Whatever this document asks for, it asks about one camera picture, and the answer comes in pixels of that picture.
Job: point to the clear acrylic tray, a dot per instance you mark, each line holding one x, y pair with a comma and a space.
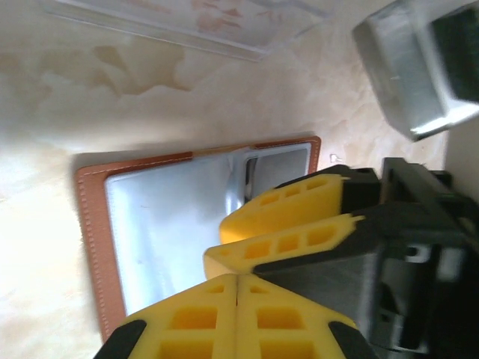
168, 22

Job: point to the brown leather card holder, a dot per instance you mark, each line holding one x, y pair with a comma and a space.
90, 224

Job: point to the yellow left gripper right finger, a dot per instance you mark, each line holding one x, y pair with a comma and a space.
247, 318

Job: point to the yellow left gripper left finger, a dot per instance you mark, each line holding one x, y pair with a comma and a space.
224, 299

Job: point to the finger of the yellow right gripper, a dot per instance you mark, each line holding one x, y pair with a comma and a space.
232, 258
254, 220

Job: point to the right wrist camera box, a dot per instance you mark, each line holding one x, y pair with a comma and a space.
404, 67

